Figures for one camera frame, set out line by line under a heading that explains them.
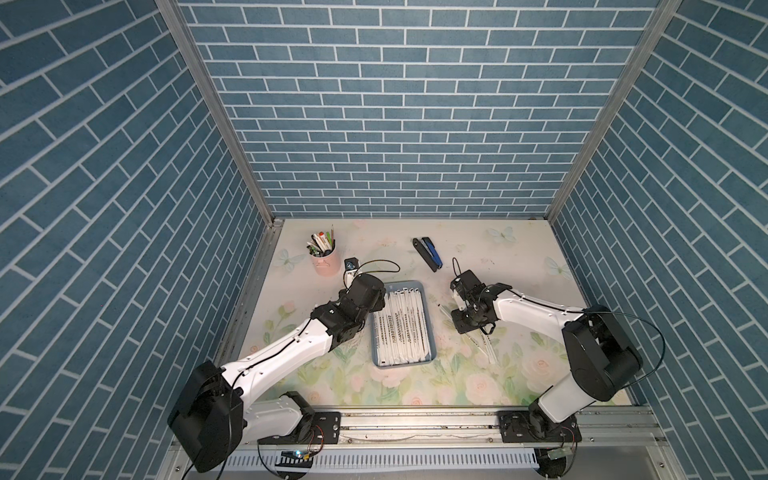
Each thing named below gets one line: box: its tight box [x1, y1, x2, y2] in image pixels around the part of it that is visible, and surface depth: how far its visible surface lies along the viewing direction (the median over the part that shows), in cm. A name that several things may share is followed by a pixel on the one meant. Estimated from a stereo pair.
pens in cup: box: [306, 224, 336, 257], surface depth 101 cm
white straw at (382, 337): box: [373, 308, 391, 367], surface depth 90 cm
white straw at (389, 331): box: [381, 293, 398, 366], surface depth 90 cm
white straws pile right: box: [465, 328, 498, 364], surface depth 88 cm
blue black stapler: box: [412, 236, 443, 273], surface depth 110 cm
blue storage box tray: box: [370, 280, 437, 369], surface depth 91 cm
